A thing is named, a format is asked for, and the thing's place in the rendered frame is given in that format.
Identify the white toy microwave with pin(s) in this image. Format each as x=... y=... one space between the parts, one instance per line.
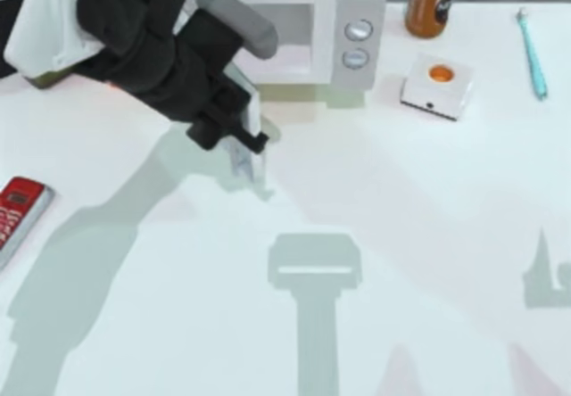
x=339 y=17

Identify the white box with orange button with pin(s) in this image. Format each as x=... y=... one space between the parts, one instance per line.
x=439 y=86

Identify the red mobile phone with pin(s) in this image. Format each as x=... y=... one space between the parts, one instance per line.
x=20 y=215

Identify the orange brown drink bottle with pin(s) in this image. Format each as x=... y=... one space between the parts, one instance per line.
x=430 y=3

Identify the teal toothbrush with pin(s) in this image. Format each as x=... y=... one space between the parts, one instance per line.
x=533 y=57

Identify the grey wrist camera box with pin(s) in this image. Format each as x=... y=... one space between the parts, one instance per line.
x=241 y=19

